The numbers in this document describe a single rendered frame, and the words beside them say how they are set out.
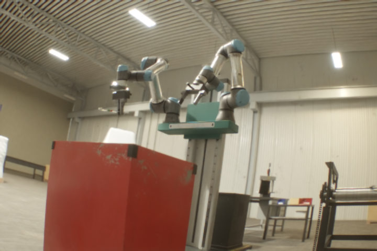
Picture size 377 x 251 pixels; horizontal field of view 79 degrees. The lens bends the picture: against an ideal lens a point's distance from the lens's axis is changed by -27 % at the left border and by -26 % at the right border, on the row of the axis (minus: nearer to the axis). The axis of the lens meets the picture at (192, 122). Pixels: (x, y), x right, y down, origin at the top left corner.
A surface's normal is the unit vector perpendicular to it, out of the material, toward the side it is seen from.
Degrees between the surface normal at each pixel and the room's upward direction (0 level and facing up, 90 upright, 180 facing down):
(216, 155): 90
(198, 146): 90
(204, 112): 90
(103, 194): 90
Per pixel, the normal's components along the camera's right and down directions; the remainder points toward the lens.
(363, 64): -0.54, -0.28
